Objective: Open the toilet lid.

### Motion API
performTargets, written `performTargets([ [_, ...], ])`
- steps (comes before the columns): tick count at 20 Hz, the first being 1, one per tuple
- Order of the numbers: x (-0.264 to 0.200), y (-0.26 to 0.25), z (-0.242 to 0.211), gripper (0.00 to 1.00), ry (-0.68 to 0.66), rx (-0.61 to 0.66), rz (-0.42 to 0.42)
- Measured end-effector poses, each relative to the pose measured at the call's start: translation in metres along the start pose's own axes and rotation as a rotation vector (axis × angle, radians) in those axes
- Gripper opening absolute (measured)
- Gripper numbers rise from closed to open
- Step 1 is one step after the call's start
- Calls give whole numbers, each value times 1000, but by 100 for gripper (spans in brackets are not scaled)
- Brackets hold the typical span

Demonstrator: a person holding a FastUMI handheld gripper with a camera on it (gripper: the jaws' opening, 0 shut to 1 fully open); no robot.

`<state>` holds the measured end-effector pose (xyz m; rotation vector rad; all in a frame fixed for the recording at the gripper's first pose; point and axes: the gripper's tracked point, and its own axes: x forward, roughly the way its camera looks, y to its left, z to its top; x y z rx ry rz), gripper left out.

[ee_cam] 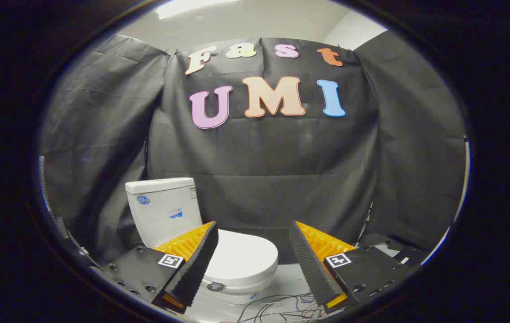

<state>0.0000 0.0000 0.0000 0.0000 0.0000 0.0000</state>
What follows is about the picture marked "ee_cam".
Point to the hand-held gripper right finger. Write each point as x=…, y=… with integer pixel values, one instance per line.
x=308, y=264

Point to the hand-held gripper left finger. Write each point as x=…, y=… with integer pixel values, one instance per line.
x=196, y=264

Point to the white toilet lid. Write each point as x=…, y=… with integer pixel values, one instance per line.
x=243, y=255

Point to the white toilet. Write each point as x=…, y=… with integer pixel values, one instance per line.
x=160, y=211

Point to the black backdrop cloth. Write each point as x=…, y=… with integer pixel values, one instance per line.
x=272, y=161

